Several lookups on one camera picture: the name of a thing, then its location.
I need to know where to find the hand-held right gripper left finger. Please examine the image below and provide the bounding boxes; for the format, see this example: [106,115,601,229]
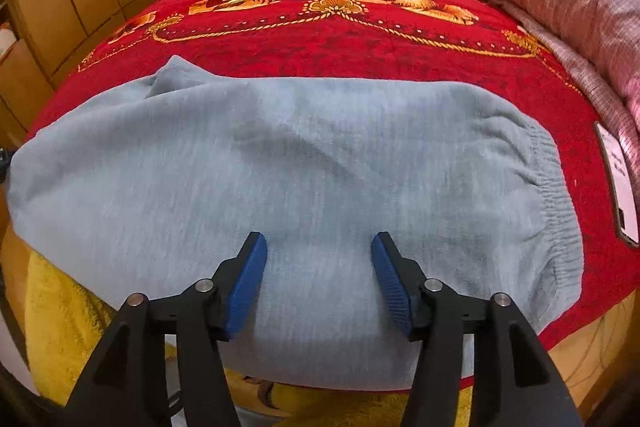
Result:
[65,232,268,427]

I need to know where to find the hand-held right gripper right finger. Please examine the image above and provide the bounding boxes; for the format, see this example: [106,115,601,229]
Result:
[371,231,583,427]

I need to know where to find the grey pants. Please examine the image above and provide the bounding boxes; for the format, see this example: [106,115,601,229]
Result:
[7,55,585,392]

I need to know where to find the yellow fuzzy blanket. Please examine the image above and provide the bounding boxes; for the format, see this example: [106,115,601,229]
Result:
[22,252,473,427]

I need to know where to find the red printed blanket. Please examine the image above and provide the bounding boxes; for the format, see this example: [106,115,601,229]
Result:
[25,0,640,395]

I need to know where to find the smartphone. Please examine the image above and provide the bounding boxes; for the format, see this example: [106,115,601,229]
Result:
[594,121,640,249]

